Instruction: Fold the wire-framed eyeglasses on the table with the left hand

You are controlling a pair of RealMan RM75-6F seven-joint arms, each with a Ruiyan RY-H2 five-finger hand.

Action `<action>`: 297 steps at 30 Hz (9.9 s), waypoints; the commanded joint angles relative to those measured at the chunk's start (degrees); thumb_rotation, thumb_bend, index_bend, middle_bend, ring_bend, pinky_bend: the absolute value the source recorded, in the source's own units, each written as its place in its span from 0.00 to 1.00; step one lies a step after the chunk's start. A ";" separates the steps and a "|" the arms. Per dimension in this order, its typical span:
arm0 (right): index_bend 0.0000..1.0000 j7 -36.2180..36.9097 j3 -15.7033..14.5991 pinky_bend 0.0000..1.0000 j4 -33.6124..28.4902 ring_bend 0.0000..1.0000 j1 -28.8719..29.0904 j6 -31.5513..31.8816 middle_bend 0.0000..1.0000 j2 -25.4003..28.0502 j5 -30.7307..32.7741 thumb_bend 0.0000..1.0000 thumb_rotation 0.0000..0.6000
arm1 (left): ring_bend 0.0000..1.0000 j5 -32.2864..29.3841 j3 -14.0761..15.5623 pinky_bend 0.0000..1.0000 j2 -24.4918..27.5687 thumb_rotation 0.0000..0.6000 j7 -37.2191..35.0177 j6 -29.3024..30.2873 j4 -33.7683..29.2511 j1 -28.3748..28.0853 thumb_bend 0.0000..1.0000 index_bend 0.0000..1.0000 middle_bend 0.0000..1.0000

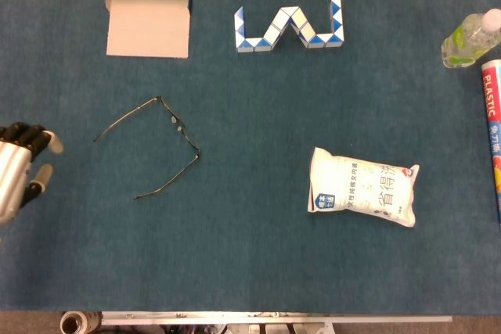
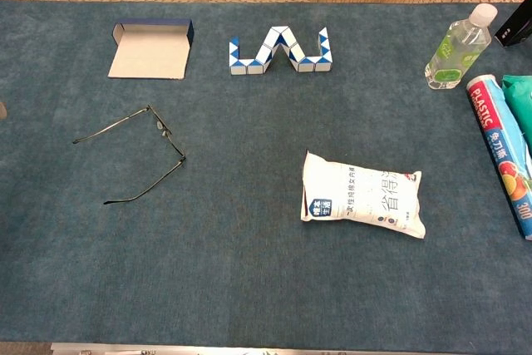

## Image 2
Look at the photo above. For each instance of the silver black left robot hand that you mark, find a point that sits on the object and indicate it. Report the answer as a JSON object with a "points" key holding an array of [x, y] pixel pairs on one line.
{"points": [[2, 111]]}

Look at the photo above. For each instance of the thin black-framed eyeglasses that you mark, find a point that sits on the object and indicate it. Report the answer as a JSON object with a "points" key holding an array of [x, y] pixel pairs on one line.
{"points": [[159, 124]]}

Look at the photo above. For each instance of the open blue cardboard box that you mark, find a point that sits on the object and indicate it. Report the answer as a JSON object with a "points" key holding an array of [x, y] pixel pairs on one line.
{"points": [[149, 55]]}

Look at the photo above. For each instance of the blue white snake puzzle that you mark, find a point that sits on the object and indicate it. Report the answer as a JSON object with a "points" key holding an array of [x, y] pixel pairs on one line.
{"points": [[253, 67]]}

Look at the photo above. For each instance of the blue felt table cloth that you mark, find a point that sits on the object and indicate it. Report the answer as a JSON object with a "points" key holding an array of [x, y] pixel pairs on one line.
{"points": [[249, 267]]}

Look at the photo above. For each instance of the white printed plastic packet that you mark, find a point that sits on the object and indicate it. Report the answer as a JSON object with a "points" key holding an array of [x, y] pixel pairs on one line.
{"points": [[365, 201]]}

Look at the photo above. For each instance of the clear green label water bottle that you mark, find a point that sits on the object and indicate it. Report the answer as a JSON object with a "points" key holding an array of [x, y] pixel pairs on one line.
{"points": [[453, 55]]}

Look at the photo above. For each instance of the plastic wrap roll box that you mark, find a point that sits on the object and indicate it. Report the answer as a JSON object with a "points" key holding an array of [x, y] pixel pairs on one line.
{"points": [[498, 139]]}

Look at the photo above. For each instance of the teal green soft package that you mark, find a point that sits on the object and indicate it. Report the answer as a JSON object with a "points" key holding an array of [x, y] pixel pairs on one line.
{"points": [[521, 97]]}

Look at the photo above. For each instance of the aluminium table edge rail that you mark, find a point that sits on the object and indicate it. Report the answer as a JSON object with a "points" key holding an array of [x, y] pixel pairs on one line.
{"points": [[291, 351]]}

